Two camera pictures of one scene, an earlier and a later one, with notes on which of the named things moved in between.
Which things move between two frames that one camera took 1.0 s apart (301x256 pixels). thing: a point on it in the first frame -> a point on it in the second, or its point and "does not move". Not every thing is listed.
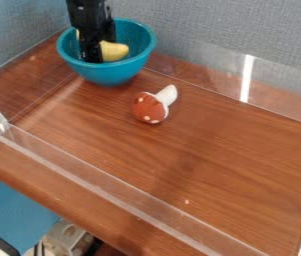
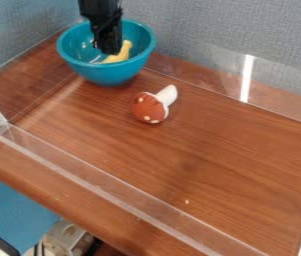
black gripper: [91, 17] -> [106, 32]
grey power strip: [67, 239] does not move
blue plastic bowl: [133, 32] does not move
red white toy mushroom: [150, 107] does not move
